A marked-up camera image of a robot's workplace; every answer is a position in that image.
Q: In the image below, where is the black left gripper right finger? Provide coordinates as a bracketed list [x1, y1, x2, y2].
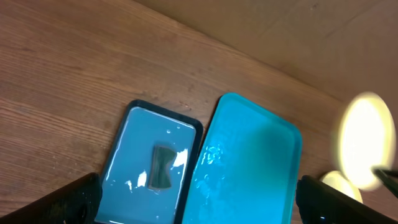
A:
[295, 175, 397, 224]

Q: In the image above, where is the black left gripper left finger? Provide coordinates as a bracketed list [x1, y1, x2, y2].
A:
[1, 172, 102, 224]

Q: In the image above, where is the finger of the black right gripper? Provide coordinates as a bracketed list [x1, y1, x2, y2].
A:
[373, 169, 398, 198]

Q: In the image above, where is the yellow plate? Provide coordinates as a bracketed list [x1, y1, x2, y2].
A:
[320, 170, 363, 203]
[332, 91, 396, 191]

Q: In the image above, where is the green and orange sponge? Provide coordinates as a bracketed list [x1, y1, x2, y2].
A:
[148, 146, 177, 190]

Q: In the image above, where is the teal serving tray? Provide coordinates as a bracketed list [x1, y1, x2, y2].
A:
[182, 93, 302, 223]

